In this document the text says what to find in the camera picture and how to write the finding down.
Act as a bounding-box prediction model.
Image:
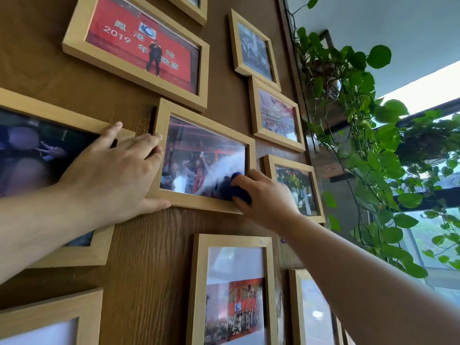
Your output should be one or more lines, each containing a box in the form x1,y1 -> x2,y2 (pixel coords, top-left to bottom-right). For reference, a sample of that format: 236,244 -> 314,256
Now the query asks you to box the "person's right hand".
230,169 -> 302,235

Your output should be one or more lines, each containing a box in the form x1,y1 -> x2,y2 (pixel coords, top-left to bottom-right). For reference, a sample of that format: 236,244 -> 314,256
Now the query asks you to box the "person's left hand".
57,121 -> 172,233

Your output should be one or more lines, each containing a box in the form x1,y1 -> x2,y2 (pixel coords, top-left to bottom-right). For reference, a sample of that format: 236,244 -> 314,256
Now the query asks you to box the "dark blue cleaning cloth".
212,172 -> 253,206

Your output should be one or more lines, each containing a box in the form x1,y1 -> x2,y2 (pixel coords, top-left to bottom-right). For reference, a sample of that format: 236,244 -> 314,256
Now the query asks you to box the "wooden frame crowd selfie photo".
145,98 -> 257,215

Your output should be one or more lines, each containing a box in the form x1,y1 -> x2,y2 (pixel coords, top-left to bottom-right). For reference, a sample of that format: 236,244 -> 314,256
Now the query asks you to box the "person's right forearm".
282,213 -> 460,345

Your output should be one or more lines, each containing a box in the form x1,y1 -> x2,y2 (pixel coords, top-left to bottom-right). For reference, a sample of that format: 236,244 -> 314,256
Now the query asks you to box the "person's left forearm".
0,181 -> 91,285

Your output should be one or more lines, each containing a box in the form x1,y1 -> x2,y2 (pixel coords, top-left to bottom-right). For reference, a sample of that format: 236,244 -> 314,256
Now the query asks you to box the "white plant pot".
328,77 -> 343,100

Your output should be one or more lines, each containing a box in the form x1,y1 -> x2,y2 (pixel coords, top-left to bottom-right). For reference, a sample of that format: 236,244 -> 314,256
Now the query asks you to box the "green pothos vine plant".
287,0 -> 430,279

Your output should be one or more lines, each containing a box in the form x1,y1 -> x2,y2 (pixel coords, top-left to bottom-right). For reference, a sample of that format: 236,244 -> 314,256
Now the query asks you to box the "green hanging plant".
395,109 -> 460,270

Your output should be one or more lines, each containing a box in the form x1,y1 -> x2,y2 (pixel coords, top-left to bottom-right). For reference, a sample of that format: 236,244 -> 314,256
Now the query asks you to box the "wooden frame garden photo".
263,154 -> 326,224

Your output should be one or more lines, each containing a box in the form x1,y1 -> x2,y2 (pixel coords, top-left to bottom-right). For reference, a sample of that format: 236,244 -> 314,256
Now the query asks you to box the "wooden frame red hall photo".
248,76 -> 306,153

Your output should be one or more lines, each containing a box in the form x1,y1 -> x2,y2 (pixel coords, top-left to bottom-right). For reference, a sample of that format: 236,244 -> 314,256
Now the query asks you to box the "large wooden frame dark photo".
0,88 -> 136,269

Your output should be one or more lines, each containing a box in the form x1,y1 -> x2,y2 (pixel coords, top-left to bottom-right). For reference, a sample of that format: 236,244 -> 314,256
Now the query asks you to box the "wooden frame red stage photo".
62,0 -> 210,113

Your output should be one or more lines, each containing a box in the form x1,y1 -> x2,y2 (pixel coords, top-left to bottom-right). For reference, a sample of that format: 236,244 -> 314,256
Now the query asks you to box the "tall wooden frame audience photo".
186,233 -> 279,345

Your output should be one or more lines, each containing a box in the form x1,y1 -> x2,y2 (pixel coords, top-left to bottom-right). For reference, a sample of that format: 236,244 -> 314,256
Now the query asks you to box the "small wooden frame group photo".
228,9 -> 282,93

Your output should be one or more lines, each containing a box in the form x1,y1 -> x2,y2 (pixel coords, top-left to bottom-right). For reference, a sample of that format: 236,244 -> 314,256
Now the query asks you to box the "wooden frame glare-covered photo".
288,269 -> 344,345

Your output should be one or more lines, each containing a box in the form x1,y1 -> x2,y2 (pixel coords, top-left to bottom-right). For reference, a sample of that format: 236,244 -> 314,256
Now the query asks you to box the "wooden picture frame cropped photo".
163,0 -> 208,26

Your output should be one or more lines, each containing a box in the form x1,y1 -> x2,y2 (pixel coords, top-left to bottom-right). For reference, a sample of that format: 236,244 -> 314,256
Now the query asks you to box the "wooden frame pale photo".
0,288 -> 104,345

